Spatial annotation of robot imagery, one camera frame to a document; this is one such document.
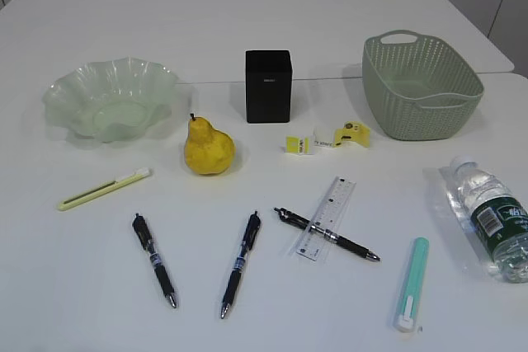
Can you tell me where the black square pen holder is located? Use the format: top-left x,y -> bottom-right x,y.
245,49 -> 293,124

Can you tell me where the teal white utility knife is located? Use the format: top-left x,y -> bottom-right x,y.
395,237 -> 429,332

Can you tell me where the pale green wavy glass plate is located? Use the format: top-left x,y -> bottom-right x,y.
42,57 -> 179,143

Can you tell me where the clear plastic ruler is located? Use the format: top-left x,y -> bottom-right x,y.
295,176 -> 356,261

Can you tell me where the yellow-green utility knife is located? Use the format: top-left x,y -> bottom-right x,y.
57,167 -> 153,212

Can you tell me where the black gel pen left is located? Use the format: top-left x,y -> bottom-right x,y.
132,214 -> 178,309

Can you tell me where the black gel pen on ruler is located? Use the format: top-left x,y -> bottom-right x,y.
274,208 -> 381,262

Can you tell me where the clear plastic water bottle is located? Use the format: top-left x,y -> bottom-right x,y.
441,156 -> 527,284

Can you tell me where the blue black gel pen middle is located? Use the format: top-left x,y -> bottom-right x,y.
219,211 -> 262,319

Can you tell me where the yellow pear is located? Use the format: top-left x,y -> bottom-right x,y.
184,113 -> 236,176

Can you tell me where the green woven plastic basket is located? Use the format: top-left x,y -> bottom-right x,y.
362,30 -> 484,141

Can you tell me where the yellow white waste paper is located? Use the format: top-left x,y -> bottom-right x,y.
285,121 -> 370,155

